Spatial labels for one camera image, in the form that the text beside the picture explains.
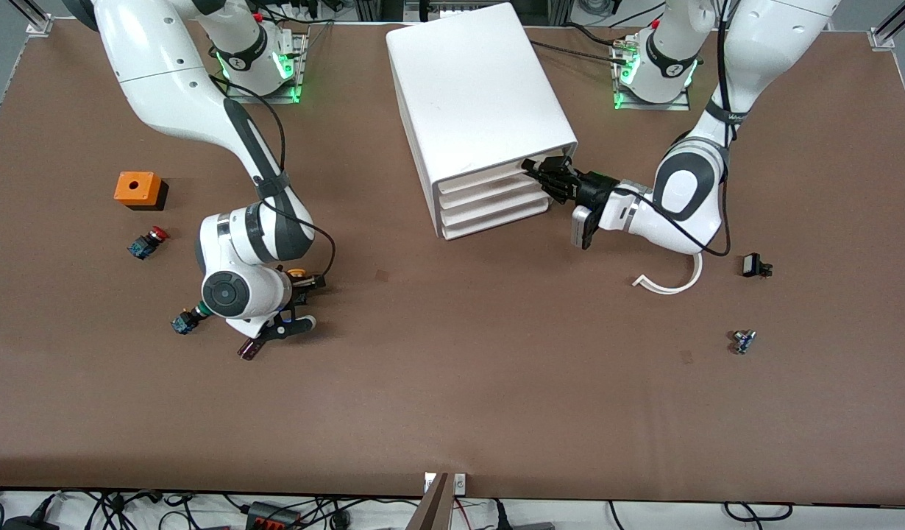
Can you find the wooden post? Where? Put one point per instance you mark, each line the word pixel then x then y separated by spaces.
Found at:
pixel 432 508

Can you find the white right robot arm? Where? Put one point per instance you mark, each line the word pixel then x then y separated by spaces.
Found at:
pixel 165 66

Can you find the dark red capacitor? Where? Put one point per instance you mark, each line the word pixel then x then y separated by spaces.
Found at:
pixel 250 350

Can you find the black power plug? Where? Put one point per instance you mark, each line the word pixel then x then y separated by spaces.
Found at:
pixel 29 523

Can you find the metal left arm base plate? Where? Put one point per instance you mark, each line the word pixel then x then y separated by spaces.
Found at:
pixel 680 103

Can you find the small black component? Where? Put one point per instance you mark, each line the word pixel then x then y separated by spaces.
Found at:
pixel 754 265

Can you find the orange box with black base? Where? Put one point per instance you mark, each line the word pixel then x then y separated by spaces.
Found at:
pixel 137 190

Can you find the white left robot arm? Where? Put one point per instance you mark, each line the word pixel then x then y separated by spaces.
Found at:
pixel 680 191

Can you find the green push button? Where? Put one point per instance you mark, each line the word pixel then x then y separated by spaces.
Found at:
pixel 182 322

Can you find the red push button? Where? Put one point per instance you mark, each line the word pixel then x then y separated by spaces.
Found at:
pixel 148 241

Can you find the small blue component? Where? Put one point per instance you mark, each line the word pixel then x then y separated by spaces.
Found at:
pixel 743 341

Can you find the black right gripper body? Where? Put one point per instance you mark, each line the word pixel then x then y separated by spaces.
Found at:
pixel 302 290

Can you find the white drawer with dividers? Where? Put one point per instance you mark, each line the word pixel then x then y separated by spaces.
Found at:
pixel 474 182

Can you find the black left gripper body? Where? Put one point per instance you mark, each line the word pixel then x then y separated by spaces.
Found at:
pixel 591 189

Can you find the white curved plastic bracket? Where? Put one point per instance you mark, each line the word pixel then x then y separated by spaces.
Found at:
pixel 669 288

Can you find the black power strip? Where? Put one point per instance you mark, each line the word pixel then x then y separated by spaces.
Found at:
pixel 272 515

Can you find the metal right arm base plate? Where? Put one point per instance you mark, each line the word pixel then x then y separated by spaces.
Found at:
pixel 298 77

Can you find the small white mounting bracket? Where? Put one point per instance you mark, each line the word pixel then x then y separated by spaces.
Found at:
pixel 460 483

